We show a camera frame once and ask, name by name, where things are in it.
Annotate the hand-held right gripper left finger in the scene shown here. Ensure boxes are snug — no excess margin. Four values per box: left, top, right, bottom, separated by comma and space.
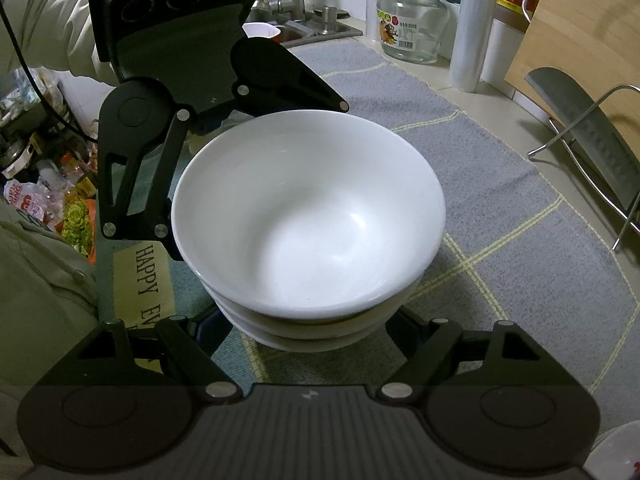
75, 310, 246, 402

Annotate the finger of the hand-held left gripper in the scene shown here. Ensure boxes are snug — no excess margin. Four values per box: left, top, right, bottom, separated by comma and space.
97, 107, 195, 262
231, 37, 351, 113

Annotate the person's left forearm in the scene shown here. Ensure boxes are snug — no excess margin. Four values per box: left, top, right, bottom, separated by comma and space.
0, 0, 118, 86

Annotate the white floral bowl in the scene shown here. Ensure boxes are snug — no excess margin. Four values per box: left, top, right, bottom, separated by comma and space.
171, 110, 447, 321
220, 305, 401, 354
200, 270, 426, 339

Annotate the steel wire rack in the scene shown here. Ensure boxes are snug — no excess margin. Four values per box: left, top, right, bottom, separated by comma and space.
527, 84, 640, 251

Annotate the glass jar with green lid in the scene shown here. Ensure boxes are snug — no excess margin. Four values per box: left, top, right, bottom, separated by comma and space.
376, 0, 451, 65

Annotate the black cable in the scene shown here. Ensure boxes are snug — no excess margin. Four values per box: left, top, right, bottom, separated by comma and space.
0, 0, 98, 142

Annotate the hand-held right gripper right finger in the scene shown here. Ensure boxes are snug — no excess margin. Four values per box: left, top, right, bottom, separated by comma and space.
375, 307, 543, 402

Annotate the tall plastic wrap roll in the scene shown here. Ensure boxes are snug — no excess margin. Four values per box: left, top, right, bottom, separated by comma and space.
450, 0, 496, 93

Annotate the white floral plate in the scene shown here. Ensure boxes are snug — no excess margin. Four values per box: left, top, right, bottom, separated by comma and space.
582, 422, 640, 480

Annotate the steel cleaver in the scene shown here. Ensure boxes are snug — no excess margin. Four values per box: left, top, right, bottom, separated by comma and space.
524, 67, 640, 216

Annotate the red and white snack bag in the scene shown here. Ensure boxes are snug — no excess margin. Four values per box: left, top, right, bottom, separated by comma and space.
4, 179, 57, 226

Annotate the white plastic cup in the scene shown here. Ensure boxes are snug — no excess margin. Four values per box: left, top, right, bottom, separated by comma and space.
242, 22, 281, 41

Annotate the person's beige jacket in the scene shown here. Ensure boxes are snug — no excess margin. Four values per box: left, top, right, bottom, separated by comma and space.
0, 205, 101, 466

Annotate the grey and teal checked mat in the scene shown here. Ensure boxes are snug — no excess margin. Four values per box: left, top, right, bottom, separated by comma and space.
95, 40, 638, 396

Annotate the green leafy bunch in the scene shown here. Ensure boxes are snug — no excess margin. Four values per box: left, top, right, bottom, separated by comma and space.
61, 199, 95, 257

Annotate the bamboo cutting board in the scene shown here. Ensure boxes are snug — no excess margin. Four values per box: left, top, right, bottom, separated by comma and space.
505, 0, 640, 126

